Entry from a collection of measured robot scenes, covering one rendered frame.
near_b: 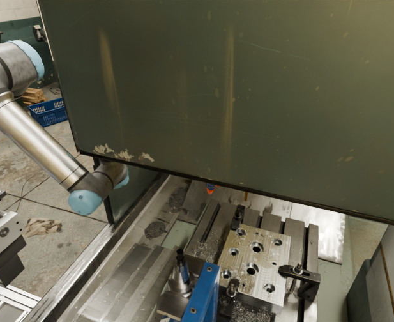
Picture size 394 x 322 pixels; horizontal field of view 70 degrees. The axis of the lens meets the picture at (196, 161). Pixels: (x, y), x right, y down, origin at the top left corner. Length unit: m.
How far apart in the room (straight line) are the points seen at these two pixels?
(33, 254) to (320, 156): 2.49
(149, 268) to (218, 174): 1.07
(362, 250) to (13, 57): 1.75
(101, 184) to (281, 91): 0.62
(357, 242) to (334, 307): 0.49
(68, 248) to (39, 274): 0.26
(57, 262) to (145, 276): 1.27
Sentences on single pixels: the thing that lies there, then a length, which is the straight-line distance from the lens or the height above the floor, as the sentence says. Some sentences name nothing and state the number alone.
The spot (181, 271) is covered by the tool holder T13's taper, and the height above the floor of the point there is 1.28.
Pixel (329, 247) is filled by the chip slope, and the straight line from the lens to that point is 1.66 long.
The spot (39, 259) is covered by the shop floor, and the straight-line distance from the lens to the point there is 2.60.
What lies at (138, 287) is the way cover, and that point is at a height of 0.74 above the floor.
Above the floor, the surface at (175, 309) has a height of 1.22.
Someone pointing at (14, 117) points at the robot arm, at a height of 1.54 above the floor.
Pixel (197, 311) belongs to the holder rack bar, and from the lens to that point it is 0.68.
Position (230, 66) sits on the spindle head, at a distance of 0.28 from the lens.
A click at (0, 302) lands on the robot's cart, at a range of 2.17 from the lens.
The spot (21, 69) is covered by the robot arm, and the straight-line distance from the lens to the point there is 0.90.
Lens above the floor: 1.82
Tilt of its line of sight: 33 degrees down
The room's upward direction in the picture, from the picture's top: straight up
